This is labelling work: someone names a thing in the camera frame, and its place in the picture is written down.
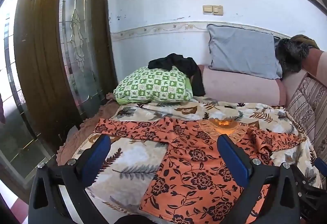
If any beige wall switch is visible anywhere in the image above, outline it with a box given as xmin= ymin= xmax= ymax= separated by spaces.
xmin=202 ymin=5 xmax=223 ymax=16

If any black furry item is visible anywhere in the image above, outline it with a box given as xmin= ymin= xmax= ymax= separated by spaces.
xmin=275 ymin=39 xmax=313 ymax=76

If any orange black floral garment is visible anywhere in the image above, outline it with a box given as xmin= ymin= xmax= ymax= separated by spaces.
xmin=91 ymin=117 xmax=315 ymax=223

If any green white checkered pillow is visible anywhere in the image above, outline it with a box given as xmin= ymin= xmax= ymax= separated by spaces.
xmin=114 ymin=67 xmax=193 ymax=105

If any wooden door with glass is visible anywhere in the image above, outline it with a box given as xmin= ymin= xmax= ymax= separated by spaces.
xmin=13 ymin=0 xmax=117 ymax=150

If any brown fringed bedsheet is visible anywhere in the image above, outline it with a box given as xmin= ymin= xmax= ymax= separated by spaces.
xmin=56 ymin=93 xmax=120 ymax=165

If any striped brown cushion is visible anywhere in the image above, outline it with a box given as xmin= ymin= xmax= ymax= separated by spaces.
xmin=288 ymin=76 xmax=327 ymax=159

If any beige leaf print blanket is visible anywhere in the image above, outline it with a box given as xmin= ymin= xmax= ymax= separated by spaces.
xmin=68 ymin=98 xmax=324 ymax=223

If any grey pillow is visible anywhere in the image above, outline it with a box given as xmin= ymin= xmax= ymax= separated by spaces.
xmin=207 ymin=24 xmax=283 ymax=80

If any black cloth on pillow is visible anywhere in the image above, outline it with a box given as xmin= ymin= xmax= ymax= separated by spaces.
xmin=148 ymin=53 xmax=206 ymax=96

